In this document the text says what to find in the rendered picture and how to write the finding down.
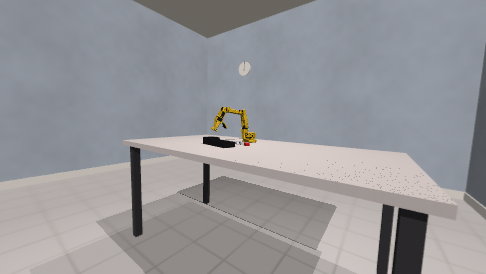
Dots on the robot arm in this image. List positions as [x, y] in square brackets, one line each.
[246, 136]

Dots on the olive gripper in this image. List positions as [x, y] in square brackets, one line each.
[218, 120]

